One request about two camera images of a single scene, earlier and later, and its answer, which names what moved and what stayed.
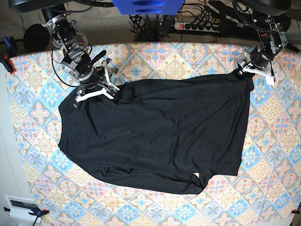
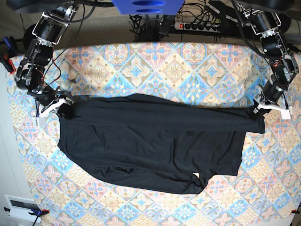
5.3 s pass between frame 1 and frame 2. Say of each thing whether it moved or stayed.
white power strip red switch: stayed
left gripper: moved
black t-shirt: moved
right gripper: moved
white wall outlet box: stayed
